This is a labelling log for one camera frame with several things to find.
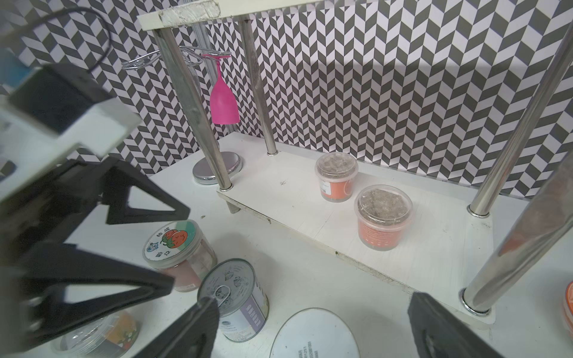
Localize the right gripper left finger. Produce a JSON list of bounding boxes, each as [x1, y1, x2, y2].
[[135, 298, 220, 358]]

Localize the pink plastic wine glass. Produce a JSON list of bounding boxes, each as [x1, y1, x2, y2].
[[203, 54, 240, 125]]

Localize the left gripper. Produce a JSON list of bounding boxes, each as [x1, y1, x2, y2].
[[0, 155, 192, 358]]

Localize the small orange back seed cup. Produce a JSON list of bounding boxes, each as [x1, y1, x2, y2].
[[315, 152, 358, 202]]

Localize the silver pull-tab tin can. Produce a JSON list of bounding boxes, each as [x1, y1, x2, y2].
[[198, 258, 269, 343]]

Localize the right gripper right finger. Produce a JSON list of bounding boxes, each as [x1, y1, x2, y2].
[[408, 292, 501, 358]]

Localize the left camera cable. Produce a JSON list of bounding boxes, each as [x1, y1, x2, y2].
[[8, 6, 113, 72]]

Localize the large orange seed tub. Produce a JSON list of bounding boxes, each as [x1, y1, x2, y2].
[[561, 282, 573, 337]]

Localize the tomato-lid seed jar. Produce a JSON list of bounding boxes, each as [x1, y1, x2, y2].
[[143, 220, 218, 292]]

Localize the small yellow-label seed cup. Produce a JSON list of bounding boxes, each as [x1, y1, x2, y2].
[[51, 310, 140, 357]]

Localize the white two-tier shelf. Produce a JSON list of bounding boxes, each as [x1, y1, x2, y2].
[[138, 1, 572, 327]]

